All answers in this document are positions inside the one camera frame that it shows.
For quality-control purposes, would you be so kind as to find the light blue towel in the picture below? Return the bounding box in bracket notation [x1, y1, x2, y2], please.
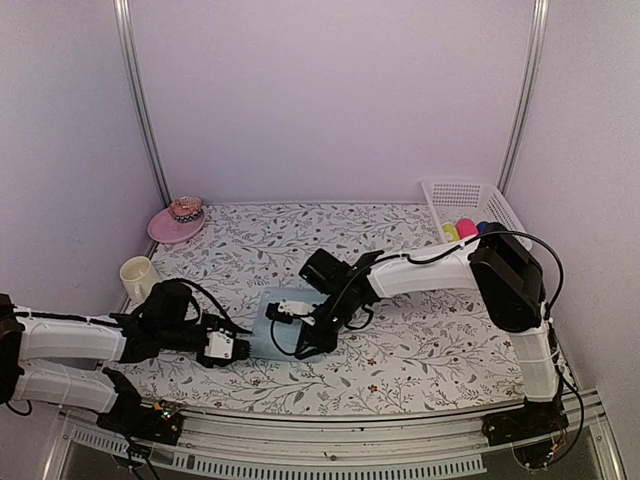
[248, 287, 327, 362]

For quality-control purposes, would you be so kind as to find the dark blue towel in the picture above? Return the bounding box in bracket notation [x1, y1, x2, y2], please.
[476, 221, 490, 234]

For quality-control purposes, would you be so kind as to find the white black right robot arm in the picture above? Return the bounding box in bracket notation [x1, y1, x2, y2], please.
[266, 223, 561, 436]

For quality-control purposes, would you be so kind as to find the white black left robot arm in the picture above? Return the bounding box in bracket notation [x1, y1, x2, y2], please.
[1, 294, 251, 434]

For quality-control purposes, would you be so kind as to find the cream ceramic mug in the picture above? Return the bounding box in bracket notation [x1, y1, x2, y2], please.
[119, 256, 162, 304]

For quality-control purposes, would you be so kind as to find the floral tablecloth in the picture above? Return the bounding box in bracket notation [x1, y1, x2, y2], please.
[121, 203, 526, 416]

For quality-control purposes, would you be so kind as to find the pink plate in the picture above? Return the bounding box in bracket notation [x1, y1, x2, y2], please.
[147, 209, 205, 245]

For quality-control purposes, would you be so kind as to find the yellow rolled towel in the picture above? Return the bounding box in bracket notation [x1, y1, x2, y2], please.
[442, 223, 460, 243]

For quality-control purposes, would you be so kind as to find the pink rolled towel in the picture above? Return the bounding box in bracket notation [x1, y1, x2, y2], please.
[455, 218, 479, 239]

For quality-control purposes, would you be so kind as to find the white plastic basket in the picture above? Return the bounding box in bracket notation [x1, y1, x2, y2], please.
[421, 179, 525, 243]

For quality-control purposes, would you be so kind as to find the left black camera cable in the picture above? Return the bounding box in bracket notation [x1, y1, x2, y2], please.
[179, 279, 254, 336]

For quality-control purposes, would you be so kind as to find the black camera cable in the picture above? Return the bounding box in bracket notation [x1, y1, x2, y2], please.
[269, 231, 586, 451]
[179, 279, 254, 336]

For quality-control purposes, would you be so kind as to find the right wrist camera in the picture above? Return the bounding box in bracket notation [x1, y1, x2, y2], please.
[299, 248, 352, 295]

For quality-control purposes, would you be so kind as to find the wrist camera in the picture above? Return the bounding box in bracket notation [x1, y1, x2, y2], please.
[299, 248, 352, 295]
[132, 280, 200, 333]

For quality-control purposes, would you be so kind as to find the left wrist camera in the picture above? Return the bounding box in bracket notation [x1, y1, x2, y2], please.
[132, 280, 200, 333]

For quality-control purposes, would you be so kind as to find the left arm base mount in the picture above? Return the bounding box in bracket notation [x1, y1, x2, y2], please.
[96, 396, 184, 446]

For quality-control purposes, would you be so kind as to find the aluminium front rail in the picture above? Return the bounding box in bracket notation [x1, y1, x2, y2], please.
[44, 390, 628, 479]

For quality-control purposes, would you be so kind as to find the right black camera cable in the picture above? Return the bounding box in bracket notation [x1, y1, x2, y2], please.
[269, 231, 586, 451]

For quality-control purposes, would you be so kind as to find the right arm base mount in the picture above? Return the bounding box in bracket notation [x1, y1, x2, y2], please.
[481, 400, 569, 446]

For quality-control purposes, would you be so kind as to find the left aluminium frame post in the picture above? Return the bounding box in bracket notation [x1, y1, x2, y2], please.
[113, 0, 172, 207]

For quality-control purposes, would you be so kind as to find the aluminium frame post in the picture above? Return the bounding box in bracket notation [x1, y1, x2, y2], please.
[497, 0, 550, 195]
[113, 0, 172, 207]

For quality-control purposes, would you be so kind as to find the right aluminium frame post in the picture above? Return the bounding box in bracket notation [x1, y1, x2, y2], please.
[497, 0, 550, 195]

